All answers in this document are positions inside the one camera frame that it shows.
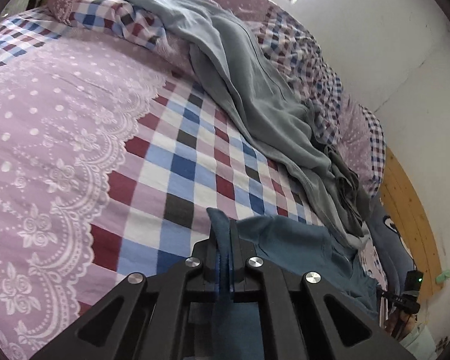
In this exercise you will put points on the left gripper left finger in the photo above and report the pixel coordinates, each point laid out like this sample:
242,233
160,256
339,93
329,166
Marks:
141,317

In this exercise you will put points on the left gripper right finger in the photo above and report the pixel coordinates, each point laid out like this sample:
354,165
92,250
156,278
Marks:
305,316

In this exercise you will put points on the dark teal sweater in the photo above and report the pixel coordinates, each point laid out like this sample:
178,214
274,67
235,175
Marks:
294,246

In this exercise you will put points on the person right forearm sleeve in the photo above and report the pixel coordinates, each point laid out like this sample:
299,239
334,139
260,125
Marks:
420,343

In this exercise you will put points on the person right hand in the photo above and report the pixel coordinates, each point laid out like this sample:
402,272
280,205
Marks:
399,324

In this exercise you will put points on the dark blue plush pillow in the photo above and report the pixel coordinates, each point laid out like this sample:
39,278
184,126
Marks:
395,257

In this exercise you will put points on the wooden headboard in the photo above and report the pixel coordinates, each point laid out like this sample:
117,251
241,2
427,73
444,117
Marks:
406,210

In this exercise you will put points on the olive green garment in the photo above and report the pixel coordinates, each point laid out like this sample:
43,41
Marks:
352,196

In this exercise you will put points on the plaid bed sheet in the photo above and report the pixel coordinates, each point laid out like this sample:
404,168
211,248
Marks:
110,158

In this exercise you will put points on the grey trousers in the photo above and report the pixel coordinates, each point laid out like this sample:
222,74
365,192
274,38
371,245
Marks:
230,66

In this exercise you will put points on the plaid folded quilt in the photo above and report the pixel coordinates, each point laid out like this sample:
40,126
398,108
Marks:
293,51

